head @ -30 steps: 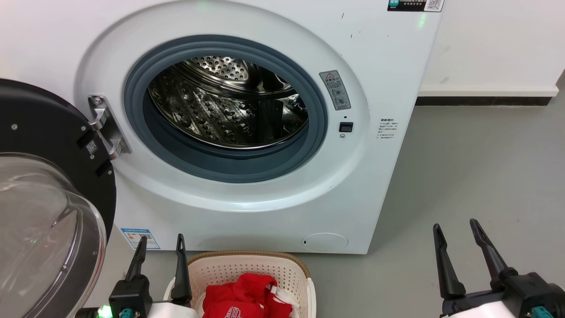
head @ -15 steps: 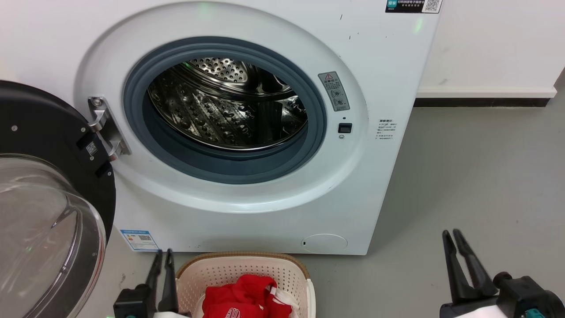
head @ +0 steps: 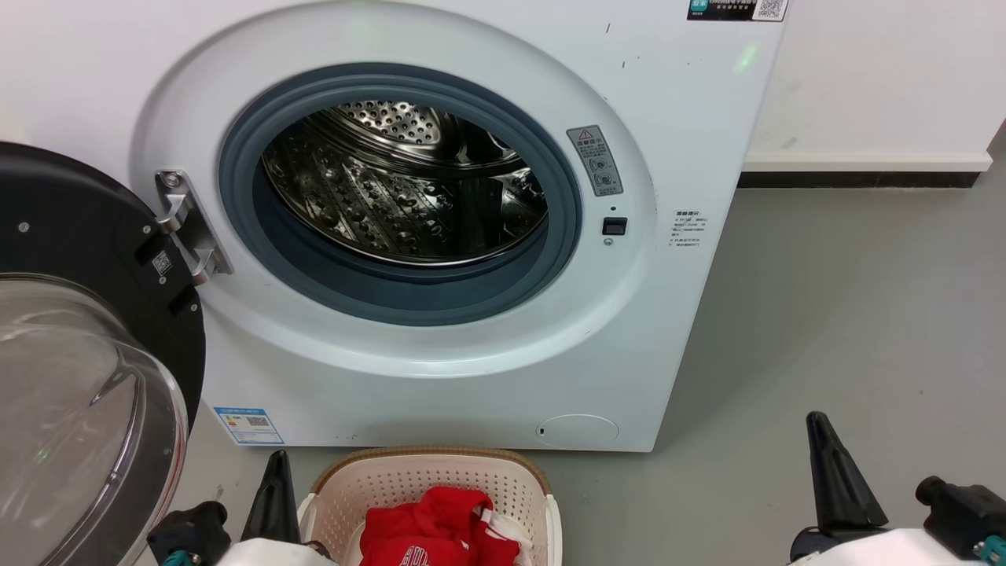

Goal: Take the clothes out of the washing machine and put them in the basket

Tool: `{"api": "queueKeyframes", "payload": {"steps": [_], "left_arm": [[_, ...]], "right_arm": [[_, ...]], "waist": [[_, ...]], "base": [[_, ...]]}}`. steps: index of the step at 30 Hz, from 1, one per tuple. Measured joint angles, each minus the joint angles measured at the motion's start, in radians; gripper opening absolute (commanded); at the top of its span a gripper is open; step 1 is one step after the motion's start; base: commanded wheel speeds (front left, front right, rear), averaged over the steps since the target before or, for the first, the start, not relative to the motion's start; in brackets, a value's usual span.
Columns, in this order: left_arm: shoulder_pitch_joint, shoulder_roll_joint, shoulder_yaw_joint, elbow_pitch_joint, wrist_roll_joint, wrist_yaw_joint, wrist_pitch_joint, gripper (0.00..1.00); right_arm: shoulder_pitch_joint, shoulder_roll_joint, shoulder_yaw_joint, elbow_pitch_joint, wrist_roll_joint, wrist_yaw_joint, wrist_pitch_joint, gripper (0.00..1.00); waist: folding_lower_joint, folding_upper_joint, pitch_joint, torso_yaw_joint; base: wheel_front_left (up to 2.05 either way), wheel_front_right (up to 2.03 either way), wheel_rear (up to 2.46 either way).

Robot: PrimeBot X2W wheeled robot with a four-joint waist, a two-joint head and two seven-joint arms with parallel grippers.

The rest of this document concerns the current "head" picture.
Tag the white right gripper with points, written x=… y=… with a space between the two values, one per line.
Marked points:
x=888 y=550

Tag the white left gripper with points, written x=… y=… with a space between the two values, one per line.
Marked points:
x=267 y=555

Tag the red jersey garment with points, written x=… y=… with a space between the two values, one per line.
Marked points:
x=424 y=527

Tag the cream perforated laundry basket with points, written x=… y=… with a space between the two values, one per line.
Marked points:
x=393 y=479

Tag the stainless steel washing machine drum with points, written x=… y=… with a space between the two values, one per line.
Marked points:
x=393 y=196

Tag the black washer door with glass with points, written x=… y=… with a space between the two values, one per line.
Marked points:
x=71 y=220

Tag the blue energy label sticker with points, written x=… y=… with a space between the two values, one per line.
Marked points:
x=247 y=425

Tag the grey rubber door gasket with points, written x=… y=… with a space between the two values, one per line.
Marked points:
x=393 y=299

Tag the round white filter cover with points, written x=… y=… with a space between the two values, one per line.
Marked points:
x=578 y=431

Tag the small QR sticker on door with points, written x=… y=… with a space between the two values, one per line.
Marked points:
x=162 y=262

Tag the metal door hinge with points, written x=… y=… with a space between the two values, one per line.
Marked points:
x=185 y=224

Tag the small printed text label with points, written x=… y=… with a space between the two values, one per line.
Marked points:
x=688 y=229

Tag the white and black baseboard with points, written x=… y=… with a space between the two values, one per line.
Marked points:
x=857 y=171

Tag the black door latch socket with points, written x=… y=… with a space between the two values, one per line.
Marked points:
x=614 y=226

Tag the white front-load washing machine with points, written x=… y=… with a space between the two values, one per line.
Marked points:
x=668 y=134

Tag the grey warning sticker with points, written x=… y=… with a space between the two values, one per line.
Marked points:
x=595 y=161

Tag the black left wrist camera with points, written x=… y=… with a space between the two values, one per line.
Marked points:
x=192 y=531

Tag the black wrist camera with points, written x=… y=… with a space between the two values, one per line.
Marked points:
x=963 y=511
x=192 y=531

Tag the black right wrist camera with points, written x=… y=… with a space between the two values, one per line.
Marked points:
x=963 y=511

